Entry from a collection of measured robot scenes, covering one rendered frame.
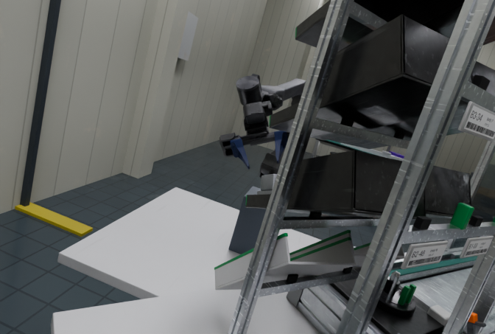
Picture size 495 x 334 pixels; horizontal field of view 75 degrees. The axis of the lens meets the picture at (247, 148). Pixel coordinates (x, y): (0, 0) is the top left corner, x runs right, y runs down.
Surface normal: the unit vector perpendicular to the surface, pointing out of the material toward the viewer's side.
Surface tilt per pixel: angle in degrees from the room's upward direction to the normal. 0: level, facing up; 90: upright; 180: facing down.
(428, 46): 65
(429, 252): 90
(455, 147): 90
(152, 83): 90
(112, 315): 0
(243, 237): 90
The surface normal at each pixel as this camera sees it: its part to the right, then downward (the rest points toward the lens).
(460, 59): -0.81, -0.11
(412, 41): 0.45, -0.14
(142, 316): 0.27, -0.94
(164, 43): -0.22, 0.13
